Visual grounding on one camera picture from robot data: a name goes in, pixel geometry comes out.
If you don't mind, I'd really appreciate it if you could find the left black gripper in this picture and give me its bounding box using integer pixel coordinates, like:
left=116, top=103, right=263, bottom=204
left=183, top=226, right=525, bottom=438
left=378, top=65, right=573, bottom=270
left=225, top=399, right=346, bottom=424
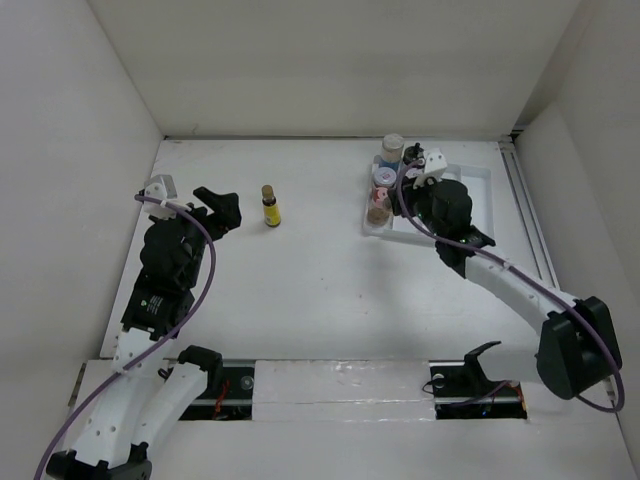
left=153, top=187, right=240, bottom=287

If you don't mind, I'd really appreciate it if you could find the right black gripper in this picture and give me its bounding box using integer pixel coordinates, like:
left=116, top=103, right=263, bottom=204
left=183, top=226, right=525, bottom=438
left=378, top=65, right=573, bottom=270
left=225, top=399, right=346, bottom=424
left=386, top=171, right=446, bottom=240

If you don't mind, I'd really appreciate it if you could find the yellow label brown bottle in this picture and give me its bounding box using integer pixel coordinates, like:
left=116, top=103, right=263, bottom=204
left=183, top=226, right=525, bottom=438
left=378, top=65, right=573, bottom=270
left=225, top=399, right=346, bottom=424
left=261, top=185, right=281, bottom=228

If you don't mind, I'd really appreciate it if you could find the pink lid spice jar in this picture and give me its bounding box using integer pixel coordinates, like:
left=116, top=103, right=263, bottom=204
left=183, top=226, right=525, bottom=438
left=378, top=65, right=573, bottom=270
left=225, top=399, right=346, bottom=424
left=369, top=187, right=392, bottom=211

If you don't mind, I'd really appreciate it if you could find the white lid dark spice jar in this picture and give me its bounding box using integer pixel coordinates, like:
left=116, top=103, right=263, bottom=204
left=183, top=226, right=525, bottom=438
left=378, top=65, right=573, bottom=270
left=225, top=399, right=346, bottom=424
left=371, top=166, right=397, bottom=191

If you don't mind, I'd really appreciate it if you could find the blue label salt jar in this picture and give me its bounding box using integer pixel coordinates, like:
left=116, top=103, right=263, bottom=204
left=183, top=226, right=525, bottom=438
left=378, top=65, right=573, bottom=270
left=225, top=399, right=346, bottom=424
left=378, top=133, right=404, bottom=171

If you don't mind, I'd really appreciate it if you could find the black pepper grinder bottle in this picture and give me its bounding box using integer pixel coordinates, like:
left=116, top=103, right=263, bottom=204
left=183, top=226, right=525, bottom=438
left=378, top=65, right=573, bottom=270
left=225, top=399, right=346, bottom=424
left=398, top=186, right=416, bottom=219

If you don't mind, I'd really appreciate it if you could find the white lid pepper jar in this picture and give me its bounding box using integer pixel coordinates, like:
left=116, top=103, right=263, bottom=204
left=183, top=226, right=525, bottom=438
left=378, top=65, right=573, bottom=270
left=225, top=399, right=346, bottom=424
left=405, top=167, right=424, bottom=181

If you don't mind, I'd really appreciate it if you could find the black lid beige spice jar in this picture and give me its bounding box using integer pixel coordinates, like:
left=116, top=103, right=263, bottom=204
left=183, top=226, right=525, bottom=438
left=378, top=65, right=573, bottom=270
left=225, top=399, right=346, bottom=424
left=402, top=142, right=425, bottom=166

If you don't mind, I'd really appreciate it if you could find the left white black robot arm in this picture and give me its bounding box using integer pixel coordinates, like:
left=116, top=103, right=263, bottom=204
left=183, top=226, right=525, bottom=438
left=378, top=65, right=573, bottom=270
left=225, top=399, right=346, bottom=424
left=35, top=176, right=242, bottom=479

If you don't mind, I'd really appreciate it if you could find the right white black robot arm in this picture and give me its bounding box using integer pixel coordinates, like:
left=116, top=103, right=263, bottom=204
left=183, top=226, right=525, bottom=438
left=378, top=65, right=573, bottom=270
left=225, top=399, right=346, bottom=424
left=394, top=177, right=625, bottom=411

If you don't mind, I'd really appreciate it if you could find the white divided organizer tray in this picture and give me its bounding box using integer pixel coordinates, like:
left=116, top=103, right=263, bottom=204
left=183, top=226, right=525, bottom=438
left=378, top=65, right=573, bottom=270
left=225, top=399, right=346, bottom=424
left=362, top=163, right=495, bottom=247

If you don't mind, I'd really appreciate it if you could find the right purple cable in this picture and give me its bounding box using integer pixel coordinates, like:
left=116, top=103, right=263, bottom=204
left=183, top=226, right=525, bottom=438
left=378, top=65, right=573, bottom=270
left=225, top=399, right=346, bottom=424
left=396, top=158, right=626, bottom=414

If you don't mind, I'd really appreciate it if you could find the purple cable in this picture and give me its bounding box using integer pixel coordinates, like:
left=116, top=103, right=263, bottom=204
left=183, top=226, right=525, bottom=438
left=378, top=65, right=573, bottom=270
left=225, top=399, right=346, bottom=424
left=396, top=158, right=626, bottom=414
left=33, top=194, right=219, bottom=480

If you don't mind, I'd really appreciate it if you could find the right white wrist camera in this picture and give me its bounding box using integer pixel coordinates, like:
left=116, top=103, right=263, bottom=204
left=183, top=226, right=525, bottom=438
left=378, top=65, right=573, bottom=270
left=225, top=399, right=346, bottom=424
left=413, top=148, right=448, bottom=189

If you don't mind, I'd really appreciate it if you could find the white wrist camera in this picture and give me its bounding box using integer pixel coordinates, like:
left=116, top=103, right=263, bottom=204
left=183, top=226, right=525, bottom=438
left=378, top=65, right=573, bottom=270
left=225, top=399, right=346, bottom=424
left=141, top=174, right=178, bottom=220
left=413, top=148, right=448, bottom=189

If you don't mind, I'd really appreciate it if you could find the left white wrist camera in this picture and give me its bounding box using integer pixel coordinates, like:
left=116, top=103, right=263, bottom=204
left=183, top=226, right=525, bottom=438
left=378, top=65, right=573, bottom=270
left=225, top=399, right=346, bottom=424
left=141, top=174, right=178, bottom=220

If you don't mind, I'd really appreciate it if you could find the front mounting rail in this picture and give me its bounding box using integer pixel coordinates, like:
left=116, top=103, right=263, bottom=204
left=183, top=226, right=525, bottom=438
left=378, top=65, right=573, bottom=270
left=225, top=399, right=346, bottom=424
left=181, top=360, right=528, bottom=423

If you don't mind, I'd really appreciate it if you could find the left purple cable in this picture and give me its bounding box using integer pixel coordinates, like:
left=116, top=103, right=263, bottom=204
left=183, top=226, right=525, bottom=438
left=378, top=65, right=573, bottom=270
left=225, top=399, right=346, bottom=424
left=33, top=194, right=219, bottom=480

